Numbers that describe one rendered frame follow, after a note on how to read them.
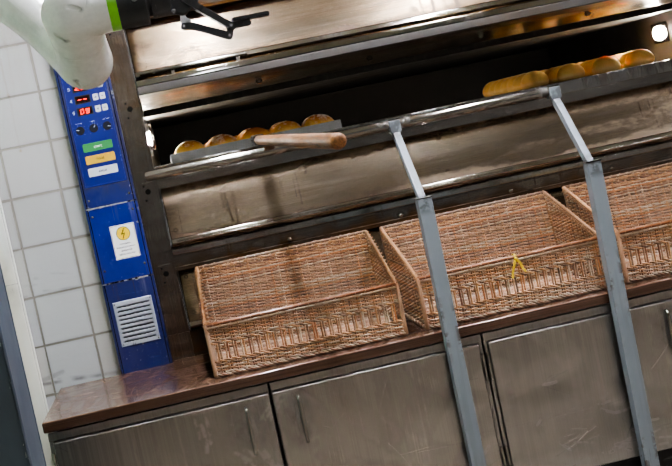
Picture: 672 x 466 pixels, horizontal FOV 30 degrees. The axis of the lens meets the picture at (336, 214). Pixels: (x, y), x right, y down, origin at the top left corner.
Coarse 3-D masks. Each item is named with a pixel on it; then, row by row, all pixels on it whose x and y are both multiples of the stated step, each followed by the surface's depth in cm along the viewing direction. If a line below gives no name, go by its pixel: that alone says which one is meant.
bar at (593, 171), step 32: (512, 96) 362; (544, 96) 363; (352, 128) 357; (384, 128) 358; (576, 128) 354; (224, 160) 352; (416, 192) 341; (608, 224) 344; (608, 256) 344; (448, 288) 339; (608, 288) 347; (448, 320) 339; (448, 352) 340; (640, 384) 347; (640, 416) 347; (480, 448) 342; (640, 448) 349
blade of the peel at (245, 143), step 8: (336, 120) 398; (296, 128) 397; (304, 128) 397; (312, 128) 397; (320, 128) 398; (328, 128) 398; (336, 128) 398; (224, 144) 394; (232, 144) 394; (240, 144) 394; (248, 144) 395; (184, 152) 392; (192, 152) 393; (200, 152) 393; (208, 152) 393; (216, 152) 394; (224, 152) 394; (176, 160) 392; (184, 160) 392
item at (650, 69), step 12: (612, 72) 404; (624, 72) 404; (636, 72) 405; (648, 72) 405; (660, 72) 406; (552, 84) 401; (564, 84) 402; (576, 84) 402; (588, 84) 403; (600, 84) 403; (492, 96) 399; (384, 120) 395; (324, 132) 393; (156, 168) 387
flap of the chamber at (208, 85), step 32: (576, 0) 386; (608, 0) 388; (640, 0) 397; (416, 32) 381; (448, 32) 382; (480, 32) 390; (512, 32) 400; (256, 64) 375; (288, 64) 376; (320, 64) 384; (352, 64) 393; (160, 96) 378; (192, 96) 387
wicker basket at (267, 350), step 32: (256, 256) 389; (288, 256) 389; (320, 256) 390; (352, 256) 391; (224, 288) 386; (256, 288) 387; (288, 288) 387; (320, 288) 388; (352, 288) 389; (384, 288) 347; (224, 320) 343; (256, 320) 344; (288, 320) 344; (320, 320) 345; (352, 320) 347; (384, 320) 375; (224, 352) 378; (256, 352) 344; (288, 352) 345; (320, 352) 346
